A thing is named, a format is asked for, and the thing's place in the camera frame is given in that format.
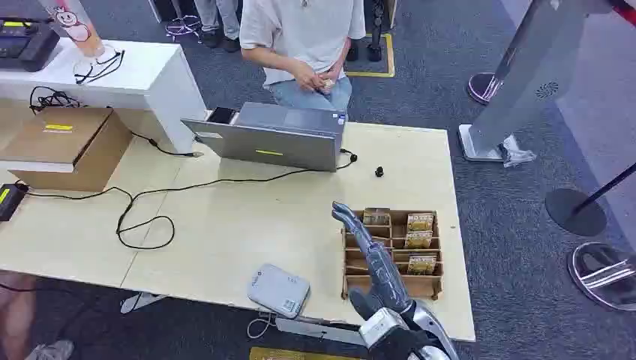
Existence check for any black tripod stand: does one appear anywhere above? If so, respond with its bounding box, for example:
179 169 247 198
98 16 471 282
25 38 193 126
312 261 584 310
346 0 387 64

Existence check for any white cabinet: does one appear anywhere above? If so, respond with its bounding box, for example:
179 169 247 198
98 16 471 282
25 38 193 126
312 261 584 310
0 39 208 155

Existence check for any person's left hand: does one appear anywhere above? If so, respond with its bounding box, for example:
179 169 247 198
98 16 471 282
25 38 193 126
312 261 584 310
322 58 351 95

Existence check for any grey desk foot bar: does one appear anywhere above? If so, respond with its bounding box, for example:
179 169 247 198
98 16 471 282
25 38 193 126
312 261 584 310
274 317 370 348

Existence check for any brown cardboard box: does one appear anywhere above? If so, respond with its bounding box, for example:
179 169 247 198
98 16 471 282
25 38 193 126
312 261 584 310
0 106 134 194

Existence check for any clear standee base with cord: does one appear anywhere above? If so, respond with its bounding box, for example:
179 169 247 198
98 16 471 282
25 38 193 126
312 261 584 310
73 45 126 86

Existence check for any black stanchion with base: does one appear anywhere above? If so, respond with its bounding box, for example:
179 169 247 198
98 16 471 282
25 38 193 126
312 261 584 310
544 163 636 238

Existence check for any yellow edged floor mat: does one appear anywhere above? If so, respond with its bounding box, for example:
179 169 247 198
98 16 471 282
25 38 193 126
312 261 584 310
345 31 397 80

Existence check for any cartoon print standee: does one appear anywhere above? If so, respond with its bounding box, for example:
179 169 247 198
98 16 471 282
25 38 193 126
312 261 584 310
36 0 107 59

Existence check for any chair base with wheels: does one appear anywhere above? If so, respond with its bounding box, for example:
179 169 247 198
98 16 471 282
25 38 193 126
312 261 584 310
164 13 203 42

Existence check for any long black cable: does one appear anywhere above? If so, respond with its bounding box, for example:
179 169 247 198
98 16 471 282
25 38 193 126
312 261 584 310
13 147 359 251

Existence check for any chrome stanchion base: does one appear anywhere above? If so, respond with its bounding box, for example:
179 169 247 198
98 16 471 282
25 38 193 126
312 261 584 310
567 241 636 313
466 71 504 106

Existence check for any black cable bundle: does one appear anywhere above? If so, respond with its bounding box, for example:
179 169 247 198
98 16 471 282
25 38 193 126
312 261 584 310
28 85 83 115

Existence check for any black printer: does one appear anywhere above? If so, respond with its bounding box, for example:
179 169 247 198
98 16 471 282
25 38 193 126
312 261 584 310
0 16 61 74

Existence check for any grey laptop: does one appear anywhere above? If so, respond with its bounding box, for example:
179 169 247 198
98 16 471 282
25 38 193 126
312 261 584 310
181 101 348 173

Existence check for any white card reader cable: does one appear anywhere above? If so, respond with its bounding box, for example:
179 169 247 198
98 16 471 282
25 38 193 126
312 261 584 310
246 311 278 341

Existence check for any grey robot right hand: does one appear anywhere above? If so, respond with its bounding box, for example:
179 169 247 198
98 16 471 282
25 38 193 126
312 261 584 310
331 200 415 322

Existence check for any person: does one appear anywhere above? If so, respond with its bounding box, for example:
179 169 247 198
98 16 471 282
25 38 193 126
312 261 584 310
0 270 76 360
238 0 368 113
193 0 242 54

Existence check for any clear plastic bag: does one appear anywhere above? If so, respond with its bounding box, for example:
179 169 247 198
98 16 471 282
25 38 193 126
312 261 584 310
499 133 538 169

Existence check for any black device with yellow label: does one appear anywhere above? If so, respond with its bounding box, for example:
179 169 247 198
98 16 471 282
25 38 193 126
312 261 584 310
0 182 30 223

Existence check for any black phone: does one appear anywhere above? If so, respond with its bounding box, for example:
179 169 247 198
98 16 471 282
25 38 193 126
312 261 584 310
205 106 239 126

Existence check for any grey kiosk stand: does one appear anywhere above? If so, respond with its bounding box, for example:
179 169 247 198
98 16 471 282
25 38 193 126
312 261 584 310
457 0 618 164

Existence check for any wooden card box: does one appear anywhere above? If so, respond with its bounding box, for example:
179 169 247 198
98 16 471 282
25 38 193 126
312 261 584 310
340 208 446 302

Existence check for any black cable with plug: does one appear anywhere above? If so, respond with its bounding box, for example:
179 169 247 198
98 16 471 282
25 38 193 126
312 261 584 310
130 130 206 160

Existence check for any person's right hand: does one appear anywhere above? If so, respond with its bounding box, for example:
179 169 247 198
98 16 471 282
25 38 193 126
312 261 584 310
289 61 325 94

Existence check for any white desk foot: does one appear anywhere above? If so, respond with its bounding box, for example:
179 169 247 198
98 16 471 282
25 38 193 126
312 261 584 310
119 291 169 316

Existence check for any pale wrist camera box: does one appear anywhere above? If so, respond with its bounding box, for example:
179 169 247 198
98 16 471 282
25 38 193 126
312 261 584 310
358 307 412 350

